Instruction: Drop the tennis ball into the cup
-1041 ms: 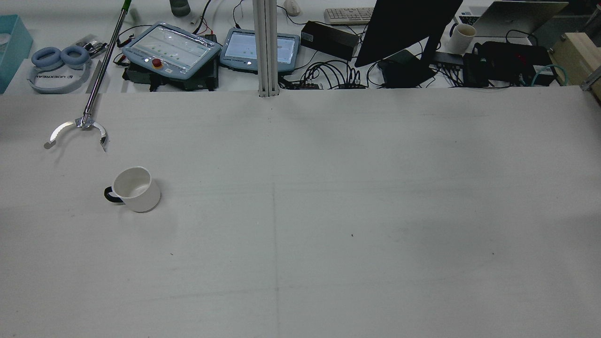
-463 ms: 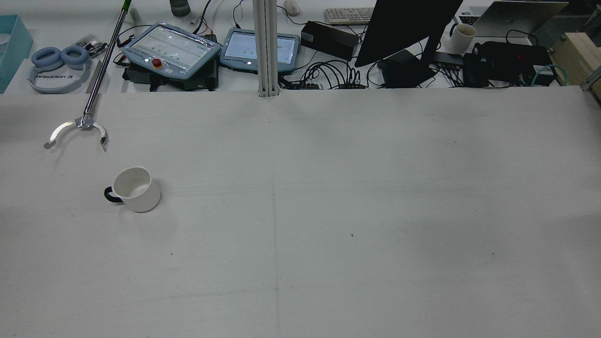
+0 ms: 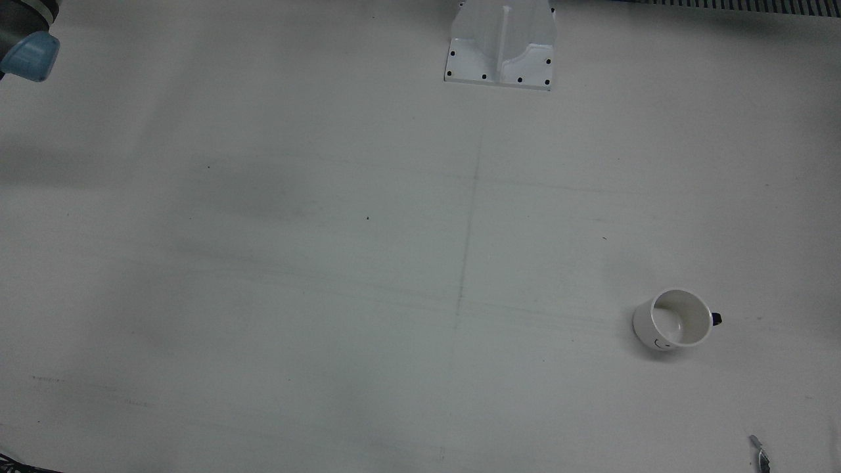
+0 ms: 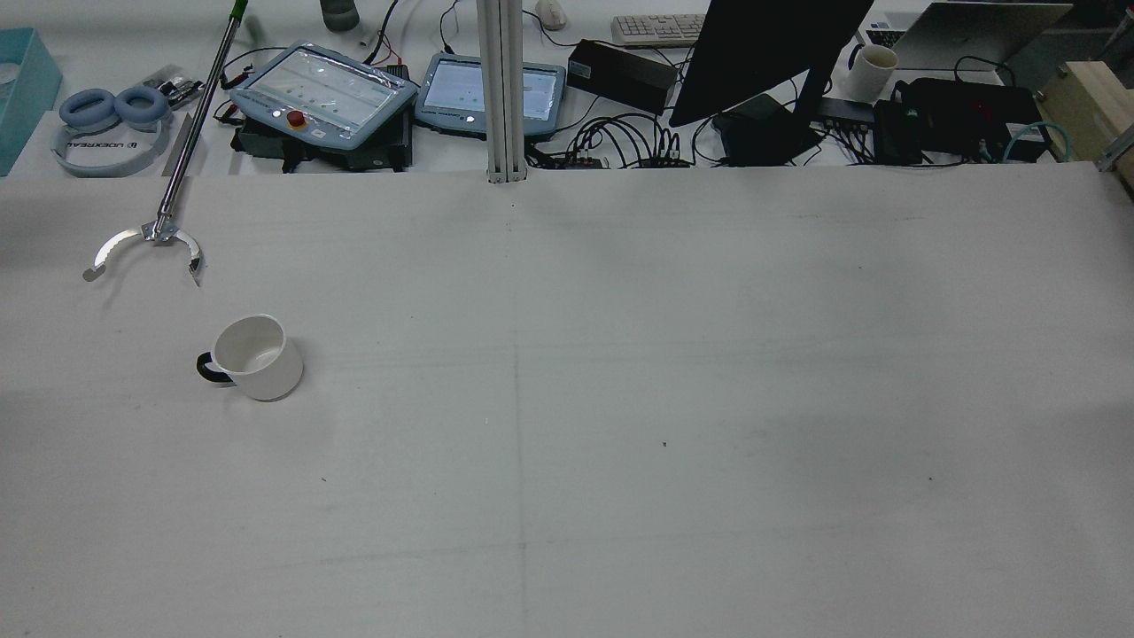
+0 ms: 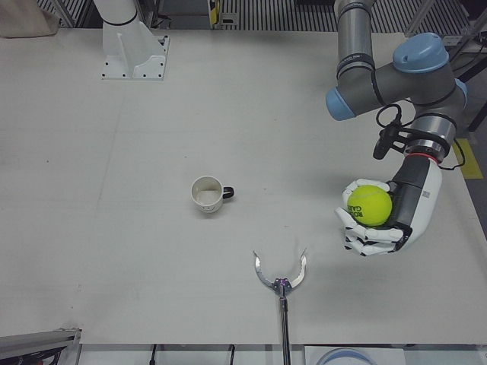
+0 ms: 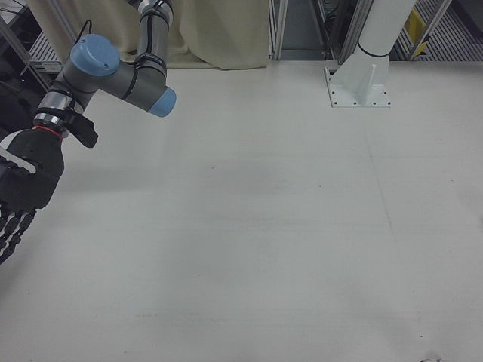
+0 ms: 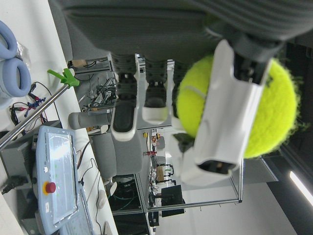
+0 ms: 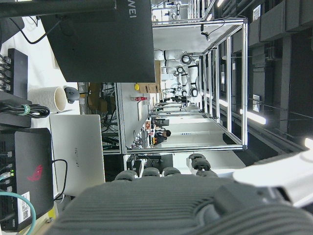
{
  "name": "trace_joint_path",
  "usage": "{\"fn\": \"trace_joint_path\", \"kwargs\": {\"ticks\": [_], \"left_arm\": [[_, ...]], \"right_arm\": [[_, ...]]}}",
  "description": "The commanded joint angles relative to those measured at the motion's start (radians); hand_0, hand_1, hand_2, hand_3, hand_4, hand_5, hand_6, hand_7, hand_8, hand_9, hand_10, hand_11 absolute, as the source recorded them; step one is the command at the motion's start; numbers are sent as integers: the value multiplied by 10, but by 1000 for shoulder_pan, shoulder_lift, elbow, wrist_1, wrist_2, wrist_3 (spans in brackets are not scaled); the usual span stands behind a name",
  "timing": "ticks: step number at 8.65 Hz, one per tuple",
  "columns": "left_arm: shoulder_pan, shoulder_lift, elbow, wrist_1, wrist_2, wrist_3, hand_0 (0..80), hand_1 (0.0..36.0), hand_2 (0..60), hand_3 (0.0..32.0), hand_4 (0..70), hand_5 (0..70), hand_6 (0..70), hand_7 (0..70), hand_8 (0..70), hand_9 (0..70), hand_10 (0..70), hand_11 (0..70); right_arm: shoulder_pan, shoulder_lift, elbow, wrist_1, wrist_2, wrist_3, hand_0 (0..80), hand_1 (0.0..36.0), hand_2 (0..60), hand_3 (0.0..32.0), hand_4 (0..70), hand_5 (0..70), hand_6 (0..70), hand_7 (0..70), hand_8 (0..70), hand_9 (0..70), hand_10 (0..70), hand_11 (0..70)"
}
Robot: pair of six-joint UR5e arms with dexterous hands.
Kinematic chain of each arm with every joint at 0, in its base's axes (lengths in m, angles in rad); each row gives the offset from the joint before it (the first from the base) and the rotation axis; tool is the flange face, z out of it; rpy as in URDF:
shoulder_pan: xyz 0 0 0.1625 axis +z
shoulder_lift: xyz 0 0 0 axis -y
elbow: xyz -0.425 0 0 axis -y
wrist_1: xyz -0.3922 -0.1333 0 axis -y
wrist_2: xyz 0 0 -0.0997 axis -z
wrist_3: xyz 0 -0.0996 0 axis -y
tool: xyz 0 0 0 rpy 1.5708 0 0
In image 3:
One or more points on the small metal tool tip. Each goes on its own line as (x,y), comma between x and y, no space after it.
(762,454)

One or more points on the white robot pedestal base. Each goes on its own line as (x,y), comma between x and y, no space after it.
(499,46)

